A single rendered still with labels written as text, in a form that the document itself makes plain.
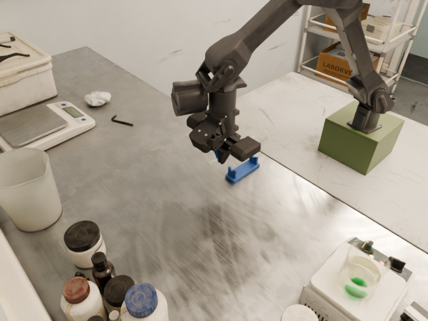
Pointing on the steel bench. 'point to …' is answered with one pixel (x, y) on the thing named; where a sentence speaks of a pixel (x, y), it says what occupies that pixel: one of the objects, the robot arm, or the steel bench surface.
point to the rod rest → (233, 175)
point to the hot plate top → (384, 299)
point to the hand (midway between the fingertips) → (221, 151)
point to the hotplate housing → (315, 301)
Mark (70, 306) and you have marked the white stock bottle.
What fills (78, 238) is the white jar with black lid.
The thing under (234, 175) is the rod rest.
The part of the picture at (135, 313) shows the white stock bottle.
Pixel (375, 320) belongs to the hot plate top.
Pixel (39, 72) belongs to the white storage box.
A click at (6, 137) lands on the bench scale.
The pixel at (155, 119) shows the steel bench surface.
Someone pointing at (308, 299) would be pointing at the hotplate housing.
